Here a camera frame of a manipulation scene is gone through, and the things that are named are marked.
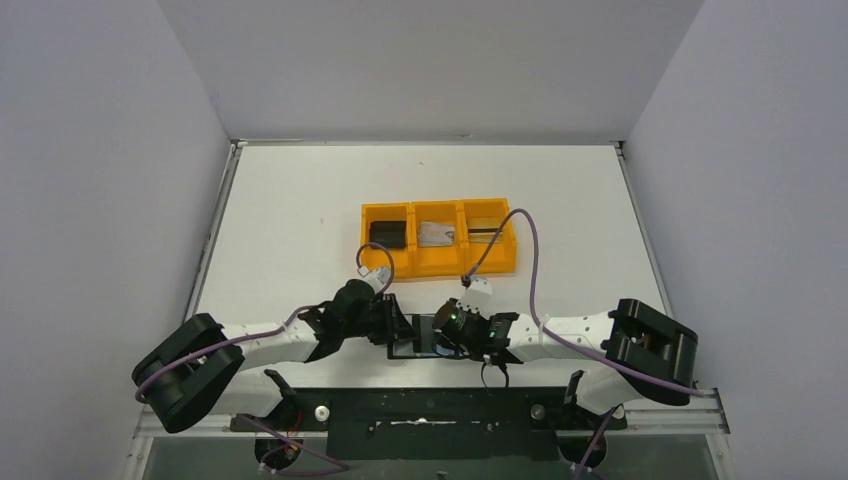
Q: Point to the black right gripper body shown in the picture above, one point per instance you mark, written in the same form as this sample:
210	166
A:
459	344

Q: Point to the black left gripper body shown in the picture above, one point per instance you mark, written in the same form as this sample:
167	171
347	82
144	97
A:
391	322

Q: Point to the black leather card holder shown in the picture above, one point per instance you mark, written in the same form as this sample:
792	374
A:
404	351

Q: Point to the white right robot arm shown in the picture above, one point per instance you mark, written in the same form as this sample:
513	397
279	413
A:
631	352

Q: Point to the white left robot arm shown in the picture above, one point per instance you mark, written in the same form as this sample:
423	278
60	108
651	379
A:
206	367

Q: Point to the silver patterned card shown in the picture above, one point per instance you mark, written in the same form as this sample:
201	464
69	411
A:
434	234

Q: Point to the black wallet in bin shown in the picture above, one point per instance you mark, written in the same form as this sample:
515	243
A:
391	234

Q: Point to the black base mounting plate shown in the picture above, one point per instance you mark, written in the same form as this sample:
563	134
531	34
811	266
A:
442	424

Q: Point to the yellow three-compartment bin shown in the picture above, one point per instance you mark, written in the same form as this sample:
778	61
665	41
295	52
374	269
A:
455	260

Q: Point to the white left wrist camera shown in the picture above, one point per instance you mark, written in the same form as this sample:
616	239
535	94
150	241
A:
379	279

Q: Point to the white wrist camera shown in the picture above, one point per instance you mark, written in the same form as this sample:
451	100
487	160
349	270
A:
379	279
476	296

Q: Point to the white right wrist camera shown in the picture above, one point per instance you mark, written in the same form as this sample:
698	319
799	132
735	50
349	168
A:
476	296

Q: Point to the aluminium left side rail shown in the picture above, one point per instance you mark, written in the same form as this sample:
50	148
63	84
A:
210	239

